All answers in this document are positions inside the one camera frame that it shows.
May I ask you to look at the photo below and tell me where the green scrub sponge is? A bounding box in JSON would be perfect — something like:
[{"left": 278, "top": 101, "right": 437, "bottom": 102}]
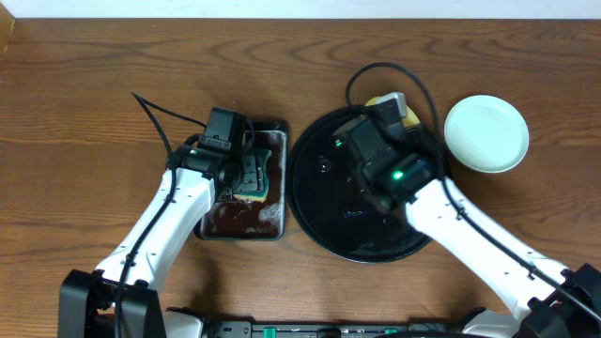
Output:
[{"left": 233, "top": 147, "right": 271, "bottom": 203}]

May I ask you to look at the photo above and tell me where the yellow plate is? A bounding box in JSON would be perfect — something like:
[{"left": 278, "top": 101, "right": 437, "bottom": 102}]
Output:
[{"left": 365, "top": 93, "right": 421, "bottom": 129}]

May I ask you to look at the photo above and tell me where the pale green plate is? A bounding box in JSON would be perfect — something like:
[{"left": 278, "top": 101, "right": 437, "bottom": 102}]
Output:
[{"left": 443, "top": 95, "right": 530, "bottom": 174}]

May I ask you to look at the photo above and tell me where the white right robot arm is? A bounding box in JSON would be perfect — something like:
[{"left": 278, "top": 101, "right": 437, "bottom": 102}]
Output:
[{"left": 332, "top": 115, "right": 600, "bottom": 337}]

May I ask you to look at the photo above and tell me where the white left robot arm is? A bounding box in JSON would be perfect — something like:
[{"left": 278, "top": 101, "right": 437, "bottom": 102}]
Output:
[{"left": 58, "top": 135, "right": 273, "bottom": 337}]

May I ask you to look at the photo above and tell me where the black rectangular tray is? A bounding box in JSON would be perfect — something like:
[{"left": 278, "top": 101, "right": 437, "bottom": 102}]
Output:
[{"left": 193, "top": 119, "right": 290, "bottom": 242}]

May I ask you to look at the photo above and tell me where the metal water tray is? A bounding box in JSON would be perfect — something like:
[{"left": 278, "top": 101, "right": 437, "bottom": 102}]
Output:
[{"left": 193, "top": 129, "right": 287, "bottom": 240}]

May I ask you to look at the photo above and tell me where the round black tray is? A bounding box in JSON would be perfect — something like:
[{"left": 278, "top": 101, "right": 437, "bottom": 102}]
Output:
[{"left": 285, "top": 106, "right": 431, "bottom": 263}]

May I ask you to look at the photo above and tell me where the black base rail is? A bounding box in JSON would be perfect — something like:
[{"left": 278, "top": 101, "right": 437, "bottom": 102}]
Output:
[{"left": 163, "top": 307, "right": 527, "bottom": 338}]

